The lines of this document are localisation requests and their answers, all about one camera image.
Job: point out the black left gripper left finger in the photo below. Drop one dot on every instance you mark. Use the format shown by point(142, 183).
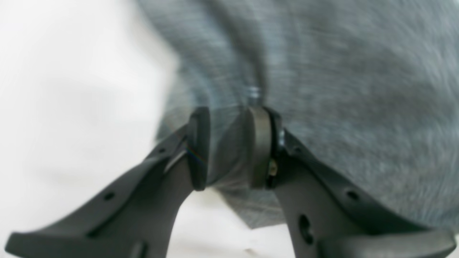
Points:
point(132, 217)

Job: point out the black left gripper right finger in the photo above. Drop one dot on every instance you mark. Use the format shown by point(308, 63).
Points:
point(327, 215)

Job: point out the grey T-shirt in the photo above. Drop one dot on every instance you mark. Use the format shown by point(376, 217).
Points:
point(369, 86)

